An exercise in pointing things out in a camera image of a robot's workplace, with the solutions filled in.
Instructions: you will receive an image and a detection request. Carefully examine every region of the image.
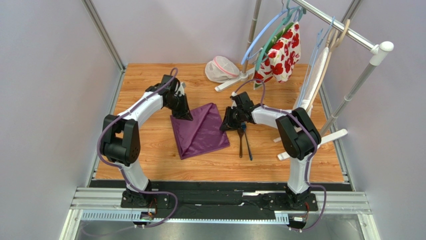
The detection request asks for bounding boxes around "purple cloth napkin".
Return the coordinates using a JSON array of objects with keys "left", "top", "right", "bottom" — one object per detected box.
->
[{"left": 170, "top": 102, "right": 230, "bottom": 160}]

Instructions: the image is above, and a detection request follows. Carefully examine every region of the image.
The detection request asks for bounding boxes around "light blue plastic hanger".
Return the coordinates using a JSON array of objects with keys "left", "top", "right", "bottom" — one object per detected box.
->
[{"left": 240, "top": 0, "right": 287, "bottom": 65}]

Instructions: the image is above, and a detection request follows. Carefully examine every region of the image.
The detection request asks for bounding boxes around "metal clothes rack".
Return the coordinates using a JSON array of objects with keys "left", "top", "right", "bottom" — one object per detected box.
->
[{"left": 215, "top": 0, "right": 394, "bottom": 161}]

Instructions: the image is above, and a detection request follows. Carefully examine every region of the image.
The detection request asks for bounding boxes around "teal plastic hanger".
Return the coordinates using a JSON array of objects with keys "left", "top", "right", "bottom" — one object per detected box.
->
[{"left": 254, "top": 0, "right": 307, "bottom": 71}]

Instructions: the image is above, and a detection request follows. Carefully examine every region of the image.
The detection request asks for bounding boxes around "white towel on hanger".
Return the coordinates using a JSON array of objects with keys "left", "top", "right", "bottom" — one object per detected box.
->
[{"left": 293, "top": 47, "right": 330, "bottom": 115}]

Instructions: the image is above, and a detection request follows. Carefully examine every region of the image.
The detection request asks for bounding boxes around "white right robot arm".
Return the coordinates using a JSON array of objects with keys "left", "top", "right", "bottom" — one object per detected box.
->
[{"left": 219, "top": 92, "right": 322, "bottom": 204}]

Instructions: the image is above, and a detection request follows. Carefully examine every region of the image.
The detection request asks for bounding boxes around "red poppy floral cloth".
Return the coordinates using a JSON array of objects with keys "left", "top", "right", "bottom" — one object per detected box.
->
[{"left": 253, "top": 21, "right": 301, "bottom": 89}]

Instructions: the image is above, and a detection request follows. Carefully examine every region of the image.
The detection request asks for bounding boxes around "blue thin wire hanger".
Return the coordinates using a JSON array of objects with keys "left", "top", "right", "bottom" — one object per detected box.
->
[{"left": 296, "top": 15, "right": 336, "bottom": 107}]

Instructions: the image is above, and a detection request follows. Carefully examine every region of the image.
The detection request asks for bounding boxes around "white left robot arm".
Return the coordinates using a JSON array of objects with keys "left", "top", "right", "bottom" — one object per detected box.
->
[{"left": 97, "top": 74, "right": 194, "bottom": 198}]

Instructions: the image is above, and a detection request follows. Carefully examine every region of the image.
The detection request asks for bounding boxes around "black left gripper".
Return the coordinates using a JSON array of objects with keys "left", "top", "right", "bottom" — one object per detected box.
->
[{"left": 166, "top": 94, "right": 194, "bottom": 122}]

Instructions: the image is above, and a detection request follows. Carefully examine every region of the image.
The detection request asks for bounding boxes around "white mesh laundry bag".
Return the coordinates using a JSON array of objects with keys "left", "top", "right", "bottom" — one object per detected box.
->
[{"left": 204, "top": 55, "right": 240, "bottom": 83}]

